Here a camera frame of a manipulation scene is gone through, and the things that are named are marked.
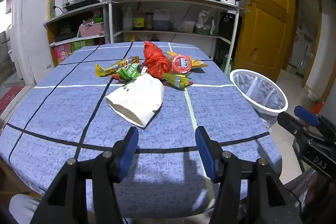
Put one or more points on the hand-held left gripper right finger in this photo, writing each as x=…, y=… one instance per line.
x=203, y=150

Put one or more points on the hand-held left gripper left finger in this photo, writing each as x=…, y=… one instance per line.
x=130, y=150

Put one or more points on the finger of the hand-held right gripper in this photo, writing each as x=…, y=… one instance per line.
x=305, y=115
x=290, y=123

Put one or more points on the clear plastic bin liner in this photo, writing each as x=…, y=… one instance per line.
x=262, y=92

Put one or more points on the white round trash bin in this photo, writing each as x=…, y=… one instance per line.
x=240, y=88

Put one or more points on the green snack wrapper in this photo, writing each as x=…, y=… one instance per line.
x=128, y=71

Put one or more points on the red plastic bag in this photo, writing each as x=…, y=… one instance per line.
x=155, y=61

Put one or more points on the orange plastic object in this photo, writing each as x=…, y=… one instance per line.
x=316, y=109

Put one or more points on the small yellow green wrapper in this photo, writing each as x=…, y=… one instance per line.
x=178, y=81

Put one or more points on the blue checked tablecloth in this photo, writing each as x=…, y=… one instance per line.
x=65, y=108

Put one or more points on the long yellow green wrapper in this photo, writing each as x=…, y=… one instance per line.
x=105, y=70

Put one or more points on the green drink bottle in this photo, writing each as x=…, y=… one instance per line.
x=227, y=65

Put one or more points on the yellow snack wrapper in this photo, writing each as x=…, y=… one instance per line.
x=198, y=64

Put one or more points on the red lidded plastic cup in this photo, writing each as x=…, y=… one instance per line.
x=181, y=63

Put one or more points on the yellow oil jug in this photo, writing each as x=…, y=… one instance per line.
x=131, y=38

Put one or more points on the dark oil jug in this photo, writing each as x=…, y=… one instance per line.
x=154, y=38

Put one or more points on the green cardboard box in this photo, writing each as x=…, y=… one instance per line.
x=82, y=45

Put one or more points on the pink cardboard box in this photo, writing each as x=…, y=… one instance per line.
x=62, y=53

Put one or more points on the yellow wooden door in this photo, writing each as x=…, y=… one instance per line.
x=265, y=3

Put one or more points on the grey trouser leg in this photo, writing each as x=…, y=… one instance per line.
x=23, y=209

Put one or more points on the white plastic tub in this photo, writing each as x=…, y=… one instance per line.
x=189, y=26

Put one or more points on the pink plastic basket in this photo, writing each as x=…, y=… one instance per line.
x=92, y=29

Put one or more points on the bundle of plastic bags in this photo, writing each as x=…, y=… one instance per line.
x=206, y=22

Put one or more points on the white plastic bottle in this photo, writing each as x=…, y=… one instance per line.
x=127, y=20

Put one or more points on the yellow label sauce bottle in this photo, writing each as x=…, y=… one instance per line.
x=138, y=20

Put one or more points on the red floor mat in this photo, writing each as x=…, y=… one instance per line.
x=10, y=98

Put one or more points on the translucent jerrycan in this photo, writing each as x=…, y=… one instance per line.
x=161, y=20

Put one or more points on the wooden side shelf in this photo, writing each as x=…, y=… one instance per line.
x=76, y=12

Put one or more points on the black induction cooker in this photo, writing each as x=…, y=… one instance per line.
x=78, y=3

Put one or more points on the yellowed power strip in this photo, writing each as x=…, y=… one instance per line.
x=51, y=7

